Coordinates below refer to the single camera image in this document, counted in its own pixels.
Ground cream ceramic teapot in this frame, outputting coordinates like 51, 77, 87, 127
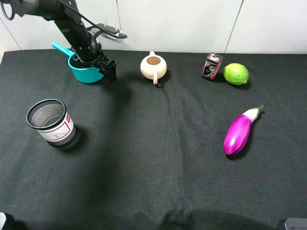
140, 51, 167, 85

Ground purple toy eggplant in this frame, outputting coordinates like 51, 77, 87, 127
224, 105, 264, 155

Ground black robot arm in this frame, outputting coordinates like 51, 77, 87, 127
0, 0, 127, 84

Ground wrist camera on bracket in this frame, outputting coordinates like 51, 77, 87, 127
87, 23, 128, 43

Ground black mesh pen cup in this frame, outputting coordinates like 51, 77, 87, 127
26, 99, 78, 148

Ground green lime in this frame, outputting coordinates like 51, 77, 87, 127
223, 63, 249, 86

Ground teal plastic scoop cup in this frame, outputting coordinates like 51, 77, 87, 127
52, 42, 104, 84

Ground black table cloth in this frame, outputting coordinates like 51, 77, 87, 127
0, 49, 307, 230

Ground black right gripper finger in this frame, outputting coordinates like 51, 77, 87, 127
105, 60, 117, 82

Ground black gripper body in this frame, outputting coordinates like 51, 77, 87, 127
71, 40, 113, 73

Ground black gum box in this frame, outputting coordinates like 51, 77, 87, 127
201, 53, 223, 81

